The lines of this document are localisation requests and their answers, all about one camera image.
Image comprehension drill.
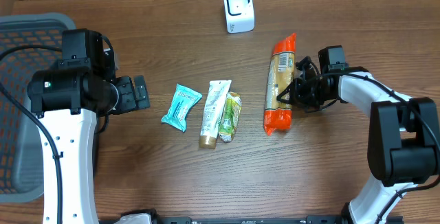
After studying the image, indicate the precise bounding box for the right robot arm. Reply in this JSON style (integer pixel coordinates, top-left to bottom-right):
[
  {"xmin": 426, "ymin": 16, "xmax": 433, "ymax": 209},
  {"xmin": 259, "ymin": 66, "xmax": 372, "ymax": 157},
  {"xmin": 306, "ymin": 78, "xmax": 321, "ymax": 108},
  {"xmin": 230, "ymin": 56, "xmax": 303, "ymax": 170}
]
[{"xmin": 276, "ymin": 45, "xmax": 439, "ymax": 224}]

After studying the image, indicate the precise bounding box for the grey plastic basket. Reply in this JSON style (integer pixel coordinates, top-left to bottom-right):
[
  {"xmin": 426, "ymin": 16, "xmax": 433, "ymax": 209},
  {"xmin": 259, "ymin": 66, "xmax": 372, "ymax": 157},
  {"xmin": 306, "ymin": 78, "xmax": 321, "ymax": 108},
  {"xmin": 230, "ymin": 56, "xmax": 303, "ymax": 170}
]
[{"xmin": 1, "ymin": 13, "xmax": 75, "ymax": 203}]

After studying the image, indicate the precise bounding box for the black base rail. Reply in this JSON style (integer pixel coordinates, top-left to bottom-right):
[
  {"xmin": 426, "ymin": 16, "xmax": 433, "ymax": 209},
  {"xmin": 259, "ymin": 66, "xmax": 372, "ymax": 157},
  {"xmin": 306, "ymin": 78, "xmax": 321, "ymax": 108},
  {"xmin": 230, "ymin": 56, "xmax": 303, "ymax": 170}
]
[{"xmin": 153, "ymin": 212, "xmax": 348, "ymax": 224}]

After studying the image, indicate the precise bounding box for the teal wet wipes pack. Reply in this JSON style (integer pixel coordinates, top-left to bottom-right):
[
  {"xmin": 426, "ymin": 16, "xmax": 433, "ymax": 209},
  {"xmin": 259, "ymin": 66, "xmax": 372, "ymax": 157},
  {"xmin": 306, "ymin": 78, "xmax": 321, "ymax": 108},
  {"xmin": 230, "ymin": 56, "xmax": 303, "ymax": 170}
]
[{"xmin": 161, "ymin": 84, "xmax": 202, "ymax": 133}]

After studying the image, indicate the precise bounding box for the green tea packet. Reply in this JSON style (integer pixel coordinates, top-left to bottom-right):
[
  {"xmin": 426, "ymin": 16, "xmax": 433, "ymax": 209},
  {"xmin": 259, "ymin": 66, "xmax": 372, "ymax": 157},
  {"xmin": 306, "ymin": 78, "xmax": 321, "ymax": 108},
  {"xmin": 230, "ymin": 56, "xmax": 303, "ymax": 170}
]
[{"xmin": 219, "ymin": 92, "xmax": 242, "ymax": 143}]

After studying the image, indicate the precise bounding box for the white cream tube gold cap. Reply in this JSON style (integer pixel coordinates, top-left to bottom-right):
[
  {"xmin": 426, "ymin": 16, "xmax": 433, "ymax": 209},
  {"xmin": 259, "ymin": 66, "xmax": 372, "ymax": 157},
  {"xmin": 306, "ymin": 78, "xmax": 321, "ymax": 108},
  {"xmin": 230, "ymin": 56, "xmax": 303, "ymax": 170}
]
[{"xmin": 199, "ymin": 80, "xmax": 232, "ymax": 149}]

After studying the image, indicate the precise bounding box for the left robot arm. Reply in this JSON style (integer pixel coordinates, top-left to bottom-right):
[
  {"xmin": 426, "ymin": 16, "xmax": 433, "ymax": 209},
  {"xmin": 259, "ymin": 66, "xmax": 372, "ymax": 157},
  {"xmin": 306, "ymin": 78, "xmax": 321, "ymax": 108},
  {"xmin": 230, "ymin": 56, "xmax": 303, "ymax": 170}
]
[{"xmin": 27, "ymin": 29, "xmax": 150, "ymax": 223}]

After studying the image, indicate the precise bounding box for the white barcode scanner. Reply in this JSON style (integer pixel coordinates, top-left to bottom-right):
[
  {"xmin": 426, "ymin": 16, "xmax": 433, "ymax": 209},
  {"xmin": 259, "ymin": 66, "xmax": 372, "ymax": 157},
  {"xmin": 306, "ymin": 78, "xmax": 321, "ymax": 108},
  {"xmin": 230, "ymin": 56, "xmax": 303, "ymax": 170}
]
[{"xmin": 223, "ymin": 0, "xmax": 255, "ymax": 34}]

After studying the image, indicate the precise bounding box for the spaghetti pack with red ends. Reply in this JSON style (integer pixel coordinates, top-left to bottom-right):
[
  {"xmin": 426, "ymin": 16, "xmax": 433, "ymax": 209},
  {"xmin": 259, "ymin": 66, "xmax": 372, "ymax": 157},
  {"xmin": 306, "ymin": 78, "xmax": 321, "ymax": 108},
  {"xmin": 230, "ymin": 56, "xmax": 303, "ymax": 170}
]
[{"xmin": 263, "ymin": 33, "xmax": 296, "ymax": 135}]

